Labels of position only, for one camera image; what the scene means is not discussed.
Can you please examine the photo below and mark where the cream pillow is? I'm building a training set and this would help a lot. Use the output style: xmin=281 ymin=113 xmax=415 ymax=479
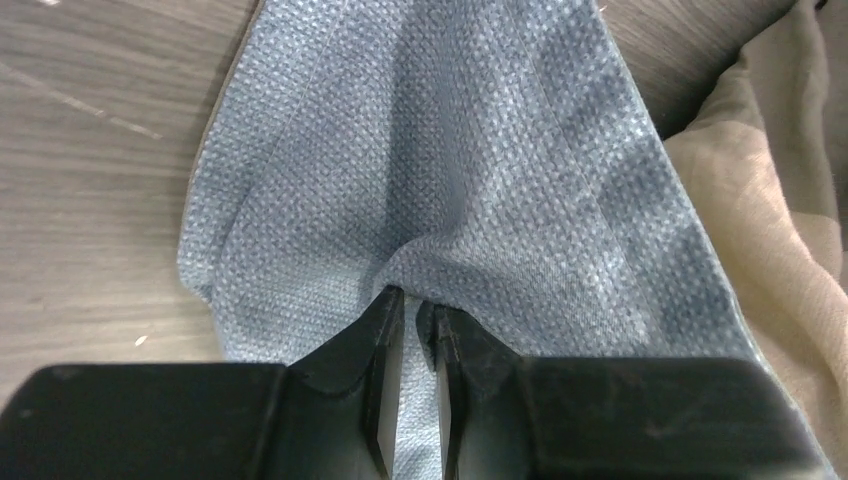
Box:
xmin=665 ymin=1 xmax=847 ymax=477

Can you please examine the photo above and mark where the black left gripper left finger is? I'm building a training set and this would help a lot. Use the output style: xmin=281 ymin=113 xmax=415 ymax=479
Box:
xmin=1 ymin=287 xmax=404 ymax=479

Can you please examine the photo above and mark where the blue pillowcase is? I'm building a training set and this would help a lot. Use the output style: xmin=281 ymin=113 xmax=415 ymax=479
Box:
xmin=177 ymin=0 xmax=839 ymax=480

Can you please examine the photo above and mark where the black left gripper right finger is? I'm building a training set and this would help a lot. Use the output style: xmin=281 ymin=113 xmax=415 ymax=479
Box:
xmin=416 ymin=302 xmax=827 ymax=479

